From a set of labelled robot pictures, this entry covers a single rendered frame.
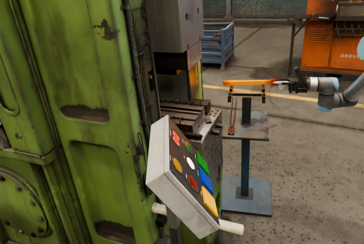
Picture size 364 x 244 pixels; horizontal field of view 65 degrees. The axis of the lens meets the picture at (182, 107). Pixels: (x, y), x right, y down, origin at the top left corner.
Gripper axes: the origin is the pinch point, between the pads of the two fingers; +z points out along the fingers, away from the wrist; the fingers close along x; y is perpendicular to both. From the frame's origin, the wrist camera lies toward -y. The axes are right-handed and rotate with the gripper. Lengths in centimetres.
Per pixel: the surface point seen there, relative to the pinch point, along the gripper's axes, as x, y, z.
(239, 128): -8.8, 31.7, 22.4
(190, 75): -21, -12, 51
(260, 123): -0.7, 31.7, 8.0
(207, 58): 322, 77, 97
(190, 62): -57, -30, 42
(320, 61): 278, 71, -85
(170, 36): -64, -44, 49
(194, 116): -52, 1, 43
